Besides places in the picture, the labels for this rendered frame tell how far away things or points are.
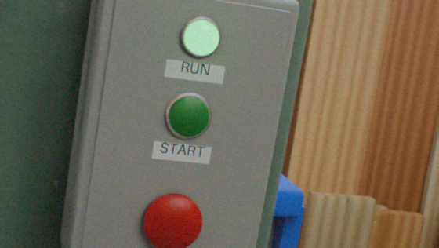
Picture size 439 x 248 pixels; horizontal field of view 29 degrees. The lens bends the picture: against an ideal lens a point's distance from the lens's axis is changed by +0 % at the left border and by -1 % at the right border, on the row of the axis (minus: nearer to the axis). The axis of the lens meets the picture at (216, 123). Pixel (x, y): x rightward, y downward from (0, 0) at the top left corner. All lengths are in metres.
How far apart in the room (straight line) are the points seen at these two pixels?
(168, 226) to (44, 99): 0.11
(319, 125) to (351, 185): 0.16
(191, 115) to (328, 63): 1.43
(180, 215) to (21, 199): 0.11
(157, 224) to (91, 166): 0.04
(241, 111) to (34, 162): 0.13
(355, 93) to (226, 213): 1.45
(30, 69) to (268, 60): 0.13
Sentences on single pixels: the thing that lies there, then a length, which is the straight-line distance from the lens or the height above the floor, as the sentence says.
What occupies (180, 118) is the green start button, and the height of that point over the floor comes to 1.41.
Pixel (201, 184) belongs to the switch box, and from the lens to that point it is 0.43.
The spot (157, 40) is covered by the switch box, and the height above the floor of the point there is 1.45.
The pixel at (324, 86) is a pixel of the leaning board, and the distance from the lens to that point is 1.85.
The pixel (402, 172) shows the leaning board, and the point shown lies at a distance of 2.00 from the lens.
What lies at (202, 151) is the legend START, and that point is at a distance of 0.43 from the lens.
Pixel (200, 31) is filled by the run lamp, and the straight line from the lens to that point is 0.41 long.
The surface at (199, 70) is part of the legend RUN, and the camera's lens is 0.42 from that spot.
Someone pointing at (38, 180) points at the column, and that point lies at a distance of 0.49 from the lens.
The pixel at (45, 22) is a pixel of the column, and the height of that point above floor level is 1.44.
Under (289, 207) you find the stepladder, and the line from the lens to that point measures 1.30.
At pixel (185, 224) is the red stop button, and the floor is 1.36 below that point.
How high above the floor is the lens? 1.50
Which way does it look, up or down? 12 degrees down
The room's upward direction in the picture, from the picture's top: 10 degrees clockwise
